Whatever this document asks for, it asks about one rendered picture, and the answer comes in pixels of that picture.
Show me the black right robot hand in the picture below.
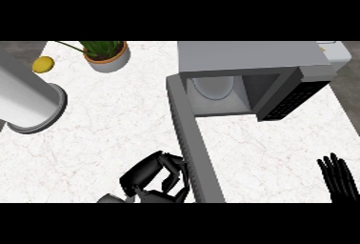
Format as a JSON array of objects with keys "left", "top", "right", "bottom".
[{"left": 316, "top": 152, "right": 360, "bottom": 204}]

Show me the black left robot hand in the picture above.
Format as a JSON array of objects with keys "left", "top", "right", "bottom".
[{"left": 119, "top": 150, "right": 192, "bottom": 204}]

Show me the grey microwave door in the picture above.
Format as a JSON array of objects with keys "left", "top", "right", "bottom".
[{"left": 166, "top": 74, "right": 228, "bottom": 204}]

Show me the grey microwave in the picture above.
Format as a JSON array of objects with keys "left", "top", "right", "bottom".
[{"left": 176, "top": 41, "right": 340, "bottom": 122}]

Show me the white cylindrical appliance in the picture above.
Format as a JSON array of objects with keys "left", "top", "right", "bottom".
[{"left": 0, "top": 47, "right": 70, "bottom": 135}]

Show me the potted green plant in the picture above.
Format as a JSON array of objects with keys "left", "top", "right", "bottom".
[{"left": 55, "top": 41, "right": 133, "bottom": 74}]

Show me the yellow lemon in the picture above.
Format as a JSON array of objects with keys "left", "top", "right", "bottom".
[{"left": 32, "top": 55, "right": 57, "bottom": 74}]

